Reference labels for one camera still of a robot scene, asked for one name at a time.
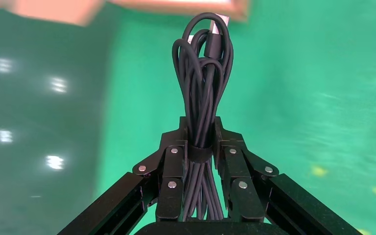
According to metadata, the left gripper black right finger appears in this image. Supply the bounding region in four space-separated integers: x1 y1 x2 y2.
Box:
213 117 362 235

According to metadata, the orange cardboard box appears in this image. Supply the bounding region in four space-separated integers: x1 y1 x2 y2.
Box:
0 0 251 27

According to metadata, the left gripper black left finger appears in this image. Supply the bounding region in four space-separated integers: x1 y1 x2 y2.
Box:
58 117 189 235

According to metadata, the black data cable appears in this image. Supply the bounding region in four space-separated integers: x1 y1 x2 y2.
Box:
171 12 235 222

